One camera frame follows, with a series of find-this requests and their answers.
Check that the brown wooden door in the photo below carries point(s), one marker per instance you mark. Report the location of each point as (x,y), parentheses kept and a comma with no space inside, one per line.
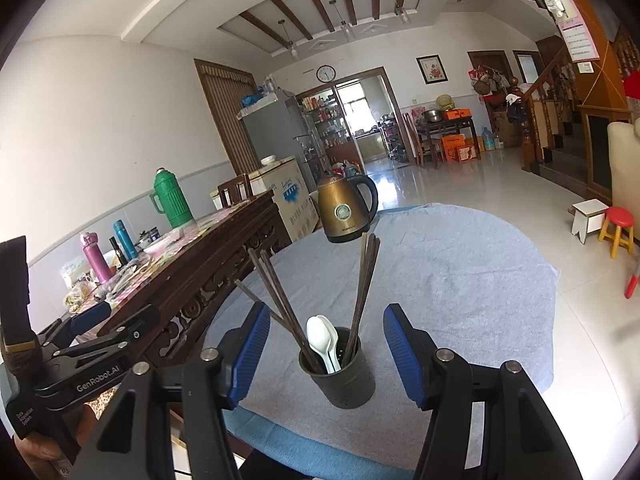
(225,110)

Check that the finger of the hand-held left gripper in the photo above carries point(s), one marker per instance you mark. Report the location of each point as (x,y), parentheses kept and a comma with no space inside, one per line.
(92,317)
(130,327)

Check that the white chest freezer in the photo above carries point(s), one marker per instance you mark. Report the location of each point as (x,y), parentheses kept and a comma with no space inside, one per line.
(295,205)

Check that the small white stool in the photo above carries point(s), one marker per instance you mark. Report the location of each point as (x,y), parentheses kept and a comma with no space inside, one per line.
(590,215)

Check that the orange flat box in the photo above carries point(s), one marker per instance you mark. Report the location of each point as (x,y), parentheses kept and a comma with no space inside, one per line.
(458,114)

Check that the framed wall picture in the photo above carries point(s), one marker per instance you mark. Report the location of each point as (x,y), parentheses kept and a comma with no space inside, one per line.
(431,69)

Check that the green thermos jug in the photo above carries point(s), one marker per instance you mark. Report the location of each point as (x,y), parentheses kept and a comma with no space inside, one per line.
(172,200)

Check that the carved dark wooden sideboard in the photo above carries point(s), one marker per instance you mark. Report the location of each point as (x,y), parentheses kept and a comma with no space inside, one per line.
(210,270)

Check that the blue water bottle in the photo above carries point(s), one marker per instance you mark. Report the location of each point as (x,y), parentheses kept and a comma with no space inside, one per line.
(124,240)

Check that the white wall switch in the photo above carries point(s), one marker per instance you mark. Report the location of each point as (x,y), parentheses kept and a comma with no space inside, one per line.
(584,67)

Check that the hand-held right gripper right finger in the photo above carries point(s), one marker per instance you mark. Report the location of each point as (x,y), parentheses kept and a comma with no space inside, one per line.
(402,350)

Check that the kitchen shelf with bottles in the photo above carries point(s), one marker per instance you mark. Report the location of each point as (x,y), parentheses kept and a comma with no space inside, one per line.
(325,120)

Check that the dark wooden chopstick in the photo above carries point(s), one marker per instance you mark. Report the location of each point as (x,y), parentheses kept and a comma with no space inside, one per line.
(367,285)
(275,300)
(357,285)
(245,291)
(285,300)

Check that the wooden staircase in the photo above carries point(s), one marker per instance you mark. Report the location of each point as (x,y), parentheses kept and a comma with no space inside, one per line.
(565,150)

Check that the dark small bottle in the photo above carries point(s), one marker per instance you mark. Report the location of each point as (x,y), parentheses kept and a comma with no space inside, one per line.
(119,252)

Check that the wooden chair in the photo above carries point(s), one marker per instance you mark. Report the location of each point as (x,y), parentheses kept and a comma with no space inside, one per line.
(235,191)

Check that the wooden dining table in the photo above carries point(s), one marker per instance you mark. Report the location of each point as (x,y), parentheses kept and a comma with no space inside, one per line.
(450,127)

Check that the wall calendar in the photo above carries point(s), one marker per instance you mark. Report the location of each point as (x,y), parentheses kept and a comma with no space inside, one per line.
(577,35)

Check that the metal bowl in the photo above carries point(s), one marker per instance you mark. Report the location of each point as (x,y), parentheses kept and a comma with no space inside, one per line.
(433,115)

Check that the gold electric kettle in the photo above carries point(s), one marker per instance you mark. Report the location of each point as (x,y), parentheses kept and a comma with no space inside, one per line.
(345,210)

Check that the pink water bottle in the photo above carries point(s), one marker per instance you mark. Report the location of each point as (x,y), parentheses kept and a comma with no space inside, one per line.
(95,260)

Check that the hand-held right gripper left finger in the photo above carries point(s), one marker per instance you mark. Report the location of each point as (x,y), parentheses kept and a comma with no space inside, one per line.
(250,355)

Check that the dark grey utensil holder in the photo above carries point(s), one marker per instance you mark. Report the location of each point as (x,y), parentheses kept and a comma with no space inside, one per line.
(350,385)

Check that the light blue tablecloth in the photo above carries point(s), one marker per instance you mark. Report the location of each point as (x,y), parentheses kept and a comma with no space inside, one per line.
(450,285)

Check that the orange cardboard box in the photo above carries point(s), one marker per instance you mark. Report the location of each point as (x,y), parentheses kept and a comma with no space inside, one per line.
(452,149)

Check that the person's left hand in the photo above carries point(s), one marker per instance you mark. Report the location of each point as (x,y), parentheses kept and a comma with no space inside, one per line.
(42,460)

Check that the clear water jug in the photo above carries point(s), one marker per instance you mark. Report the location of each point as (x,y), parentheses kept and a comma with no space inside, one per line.
(488,140)

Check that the red stool with yellow legs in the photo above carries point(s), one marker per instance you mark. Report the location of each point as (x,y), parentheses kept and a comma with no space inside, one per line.
(617,217)

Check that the white bowl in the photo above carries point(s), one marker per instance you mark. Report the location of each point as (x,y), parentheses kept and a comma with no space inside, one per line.
(268,160)

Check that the glass pendant lamp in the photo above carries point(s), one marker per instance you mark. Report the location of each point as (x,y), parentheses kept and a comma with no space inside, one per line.
(292,47)
(403,12)
(345,30)

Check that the round wall clock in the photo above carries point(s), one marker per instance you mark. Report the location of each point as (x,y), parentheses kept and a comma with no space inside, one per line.
(325,73)

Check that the grey refrigerator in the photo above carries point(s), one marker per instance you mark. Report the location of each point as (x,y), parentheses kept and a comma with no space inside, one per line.
(275,130)

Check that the white plastic spoon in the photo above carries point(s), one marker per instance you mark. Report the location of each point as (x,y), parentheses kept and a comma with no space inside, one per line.
(335,341)
(316,332)

